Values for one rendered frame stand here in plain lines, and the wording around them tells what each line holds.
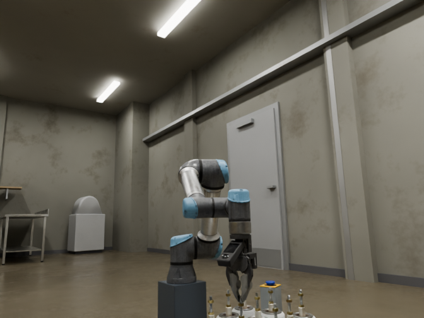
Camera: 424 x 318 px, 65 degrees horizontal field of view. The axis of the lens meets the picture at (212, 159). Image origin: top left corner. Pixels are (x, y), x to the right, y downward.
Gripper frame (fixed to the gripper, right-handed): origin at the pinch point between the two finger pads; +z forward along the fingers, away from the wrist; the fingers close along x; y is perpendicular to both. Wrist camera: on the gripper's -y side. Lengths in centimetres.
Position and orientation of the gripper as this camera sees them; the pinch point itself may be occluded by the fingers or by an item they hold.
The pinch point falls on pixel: (240, 298)
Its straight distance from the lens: 116.2
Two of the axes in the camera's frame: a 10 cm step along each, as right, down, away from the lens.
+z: 0.2, 9.8, -1.9
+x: -8.6, 1.2, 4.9
